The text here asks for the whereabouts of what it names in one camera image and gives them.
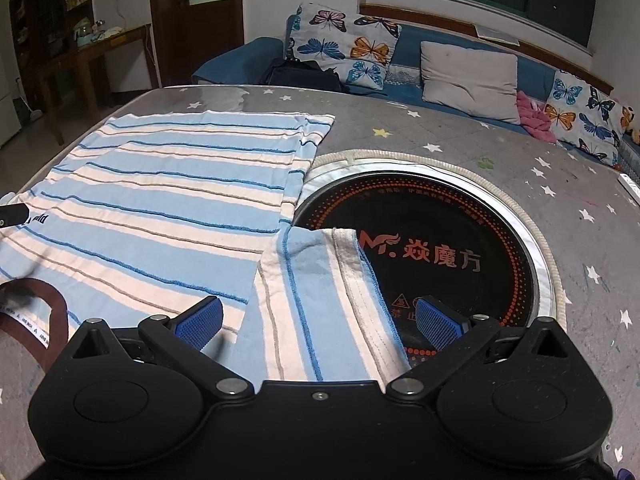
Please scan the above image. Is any plain grey pillow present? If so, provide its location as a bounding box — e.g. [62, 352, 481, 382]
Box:
[420, 40, 522, 126]

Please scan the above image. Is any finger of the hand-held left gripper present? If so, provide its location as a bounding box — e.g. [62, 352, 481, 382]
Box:
[0, 204, 29, 227]

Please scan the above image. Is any blue sofa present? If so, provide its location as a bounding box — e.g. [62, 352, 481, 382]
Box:
[192, 22, 640, 183]

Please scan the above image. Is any white remote control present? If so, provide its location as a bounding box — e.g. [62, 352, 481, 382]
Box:
[618, 172, 640, 207]

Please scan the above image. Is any black bag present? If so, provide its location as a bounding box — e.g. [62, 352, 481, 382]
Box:
[260, 59, 347, 94]

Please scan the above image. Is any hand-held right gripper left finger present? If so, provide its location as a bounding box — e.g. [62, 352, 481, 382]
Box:
[67, 296, 252, 397]

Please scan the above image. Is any butterfly print pillow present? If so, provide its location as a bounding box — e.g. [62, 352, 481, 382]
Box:
[287, 2, 402, 91]
[544, 70, 637, 167]

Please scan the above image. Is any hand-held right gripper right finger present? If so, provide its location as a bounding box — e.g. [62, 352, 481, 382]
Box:
[387, 296, 576, 401]

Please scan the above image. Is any dark wooden door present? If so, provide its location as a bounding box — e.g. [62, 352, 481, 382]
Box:
[149, 0, 246, 87]

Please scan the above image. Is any wooden shelf cabinet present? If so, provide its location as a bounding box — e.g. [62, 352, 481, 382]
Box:
[10, 0, 97, 108]

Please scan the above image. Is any blue white striped t-shirt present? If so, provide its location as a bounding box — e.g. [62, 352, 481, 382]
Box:
[0, 110, 412, 395]

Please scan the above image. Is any wooden desk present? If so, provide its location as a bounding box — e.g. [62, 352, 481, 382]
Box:
[37, 25, 162, 147]

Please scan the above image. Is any pink cloth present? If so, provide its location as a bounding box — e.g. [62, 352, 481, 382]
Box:
[515, 91, 557, 144]

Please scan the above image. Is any brown strap with white label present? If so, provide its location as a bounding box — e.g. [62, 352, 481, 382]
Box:
[0, 280, 69, 352]

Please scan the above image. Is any grey star print tablecloth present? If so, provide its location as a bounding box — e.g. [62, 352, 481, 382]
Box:
[0, 85, 640, 480]

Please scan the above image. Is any round black induction cooktop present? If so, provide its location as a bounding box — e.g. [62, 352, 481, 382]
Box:
[291, 161, 557, 367]

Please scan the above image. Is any white paper pad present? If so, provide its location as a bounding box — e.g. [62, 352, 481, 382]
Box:
[475, 24, 522, 45]

